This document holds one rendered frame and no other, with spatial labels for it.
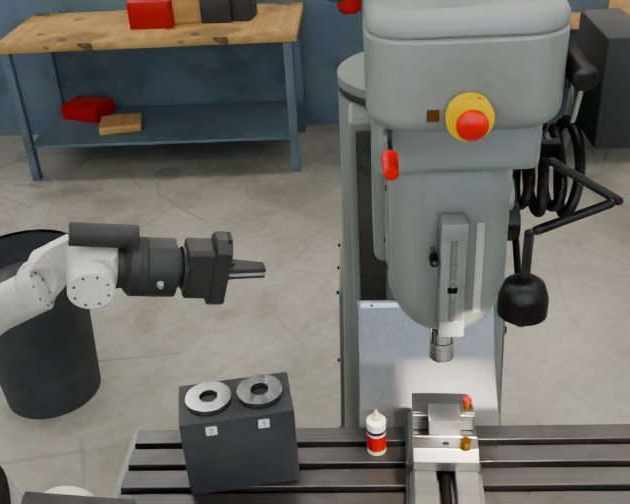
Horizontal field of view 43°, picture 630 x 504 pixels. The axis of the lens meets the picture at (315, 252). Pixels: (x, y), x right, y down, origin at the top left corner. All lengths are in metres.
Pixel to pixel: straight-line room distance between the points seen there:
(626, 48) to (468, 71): 0.54
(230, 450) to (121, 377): 1.96
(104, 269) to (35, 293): 0.11
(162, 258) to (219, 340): 2.47
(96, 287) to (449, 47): 0.57
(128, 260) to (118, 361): 2.47
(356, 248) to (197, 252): 0.70
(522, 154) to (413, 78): 0.24
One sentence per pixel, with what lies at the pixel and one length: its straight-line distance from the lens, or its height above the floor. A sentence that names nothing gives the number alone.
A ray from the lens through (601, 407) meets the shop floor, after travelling 3.32.
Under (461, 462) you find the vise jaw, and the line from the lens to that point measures 1.59.
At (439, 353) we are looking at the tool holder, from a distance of 1.49.
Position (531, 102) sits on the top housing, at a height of 1.77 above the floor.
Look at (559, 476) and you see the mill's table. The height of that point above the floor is 0.92.
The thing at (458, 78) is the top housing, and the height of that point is 1.81.
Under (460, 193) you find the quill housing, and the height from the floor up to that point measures 1.58.
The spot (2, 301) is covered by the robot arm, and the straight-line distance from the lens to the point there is 1.21.
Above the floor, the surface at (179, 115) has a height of 0.23.
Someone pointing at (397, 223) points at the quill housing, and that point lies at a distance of 1.28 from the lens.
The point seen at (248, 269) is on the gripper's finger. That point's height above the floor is 1.50.
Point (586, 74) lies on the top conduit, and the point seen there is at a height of 1.80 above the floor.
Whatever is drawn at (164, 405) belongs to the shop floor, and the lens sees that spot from 3.34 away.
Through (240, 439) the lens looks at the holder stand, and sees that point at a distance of 1.59.
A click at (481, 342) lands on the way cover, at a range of 1.92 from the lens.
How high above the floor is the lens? 2.14
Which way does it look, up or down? 31 degrees down
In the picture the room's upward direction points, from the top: 4 degrees counter-clockwise
